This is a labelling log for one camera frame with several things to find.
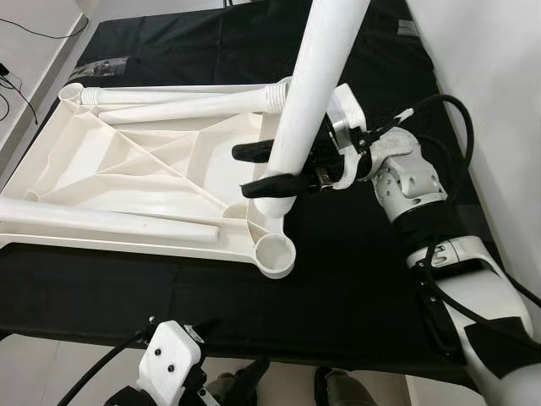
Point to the grey right robot foot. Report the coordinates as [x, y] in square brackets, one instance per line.
[347, 391]

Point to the white plastic children tabletop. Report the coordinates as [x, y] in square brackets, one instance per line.
[152, 161]

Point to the grey left robot foot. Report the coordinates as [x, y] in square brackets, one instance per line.
[220, 392]

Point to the clear plastic tape strip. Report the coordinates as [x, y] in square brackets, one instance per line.
[110, 66]

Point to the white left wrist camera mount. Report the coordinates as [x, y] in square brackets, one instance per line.
[169, 355]

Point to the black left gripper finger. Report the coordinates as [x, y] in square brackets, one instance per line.
[209, 328]
[252, 377]

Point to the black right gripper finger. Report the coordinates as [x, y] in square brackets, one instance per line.
[252, 152]
[279, 185]

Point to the grey robot foot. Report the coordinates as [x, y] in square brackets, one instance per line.
[347, 391]
[220, 392]

